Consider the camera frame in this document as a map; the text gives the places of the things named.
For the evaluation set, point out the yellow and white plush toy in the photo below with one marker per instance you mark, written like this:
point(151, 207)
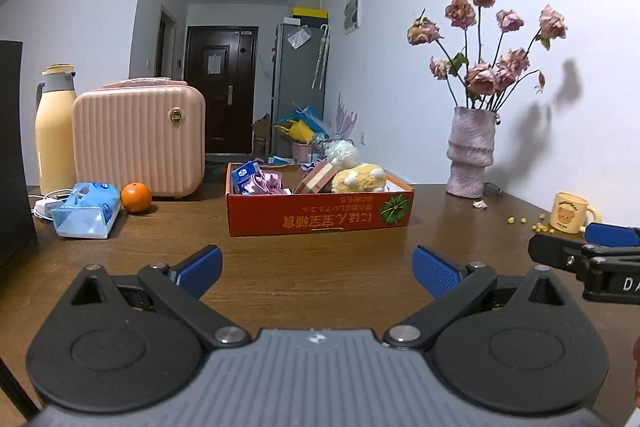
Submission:
point(360, 181)

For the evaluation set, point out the interior side door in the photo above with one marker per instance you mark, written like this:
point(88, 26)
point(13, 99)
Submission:
point(162, 47)

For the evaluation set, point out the blue and white carton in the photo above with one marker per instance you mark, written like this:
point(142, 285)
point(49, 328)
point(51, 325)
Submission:
point(245, 174)

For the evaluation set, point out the dark wooden entrance door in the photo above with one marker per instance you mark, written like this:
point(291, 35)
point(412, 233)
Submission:
point(200, 117)

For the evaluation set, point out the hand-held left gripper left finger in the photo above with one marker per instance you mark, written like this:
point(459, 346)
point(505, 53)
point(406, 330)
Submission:
point(200, 264)

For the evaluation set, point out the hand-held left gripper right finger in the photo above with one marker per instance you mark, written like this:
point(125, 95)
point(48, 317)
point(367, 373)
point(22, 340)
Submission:
point(435, 272)

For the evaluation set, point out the clear plastic bag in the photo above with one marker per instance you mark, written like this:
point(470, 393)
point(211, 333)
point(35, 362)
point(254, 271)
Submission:
point(299, 38)

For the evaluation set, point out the white folded umbrella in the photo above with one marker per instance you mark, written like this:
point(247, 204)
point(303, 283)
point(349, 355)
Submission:
point(321, 57)

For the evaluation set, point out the yellow box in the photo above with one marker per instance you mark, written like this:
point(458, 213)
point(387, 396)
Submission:
point(311, 13)

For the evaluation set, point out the black monitor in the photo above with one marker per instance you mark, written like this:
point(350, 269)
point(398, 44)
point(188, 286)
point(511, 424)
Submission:
point(12, 157)

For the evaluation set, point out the pink textured vase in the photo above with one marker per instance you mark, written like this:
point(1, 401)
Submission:
point(470, 152)

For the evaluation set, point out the pink ribbed suitcase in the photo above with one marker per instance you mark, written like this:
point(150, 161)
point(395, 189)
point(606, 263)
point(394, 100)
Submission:
point(135, 142)

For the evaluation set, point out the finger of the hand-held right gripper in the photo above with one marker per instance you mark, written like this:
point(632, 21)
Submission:
point(555, 252)
point(612, 234)

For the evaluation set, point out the pink bucket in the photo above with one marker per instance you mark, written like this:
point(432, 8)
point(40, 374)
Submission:
point(301, 151)

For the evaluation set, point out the orange printed cardboard box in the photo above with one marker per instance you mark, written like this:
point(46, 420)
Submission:
point(310, 217)

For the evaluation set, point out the yellow bear mug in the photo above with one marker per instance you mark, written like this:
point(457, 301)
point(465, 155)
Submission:
point(567, 212)

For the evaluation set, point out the yellow thermos jug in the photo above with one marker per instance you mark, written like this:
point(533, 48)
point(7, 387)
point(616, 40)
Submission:
point(55, 142)

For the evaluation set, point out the paper notice on door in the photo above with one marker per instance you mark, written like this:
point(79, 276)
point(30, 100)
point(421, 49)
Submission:
point(214, 64)

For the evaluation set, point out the white charger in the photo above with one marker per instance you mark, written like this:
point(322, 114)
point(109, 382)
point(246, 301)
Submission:
point(47, 208)

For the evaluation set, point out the pink flat pouch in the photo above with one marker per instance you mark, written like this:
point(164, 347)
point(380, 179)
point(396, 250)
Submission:
point(145, 82)

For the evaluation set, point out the pink satin cloth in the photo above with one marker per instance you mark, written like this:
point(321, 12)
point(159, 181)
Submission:
point(265, 184)

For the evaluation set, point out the grey refrigerator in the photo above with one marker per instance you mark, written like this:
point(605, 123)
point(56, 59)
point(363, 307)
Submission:
point(295, 77)

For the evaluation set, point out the fallen pink petal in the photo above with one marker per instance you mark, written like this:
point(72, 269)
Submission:
point(480, 204)

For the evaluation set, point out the orange fruit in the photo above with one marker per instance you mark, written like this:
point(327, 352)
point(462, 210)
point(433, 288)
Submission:
point(136, 198)

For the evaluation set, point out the white wall panel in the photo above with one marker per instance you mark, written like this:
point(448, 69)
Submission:
point(352, 11)

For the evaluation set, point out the brown cardboard box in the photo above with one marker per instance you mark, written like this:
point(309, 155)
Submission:
point(261, 134)

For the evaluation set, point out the dried pink rose bouquet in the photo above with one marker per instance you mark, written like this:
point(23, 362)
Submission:
point(480, 77)

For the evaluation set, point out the scattered yellow buds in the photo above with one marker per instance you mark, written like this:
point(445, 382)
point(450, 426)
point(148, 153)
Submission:
point(539, 227)

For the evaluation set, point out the purple wall decoration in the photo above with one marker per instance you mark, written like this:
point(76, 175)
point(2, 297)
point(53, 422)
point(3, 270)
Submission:
point(346, 117)

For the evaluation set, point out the blue tissue pack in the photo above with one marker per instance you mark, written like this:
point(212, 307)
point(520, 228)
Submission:
point(85, 212)

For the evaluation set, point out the white fluffy plush toy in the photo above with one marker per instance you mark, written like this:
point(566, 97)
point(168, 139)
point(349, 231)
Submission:
point(342, 153)

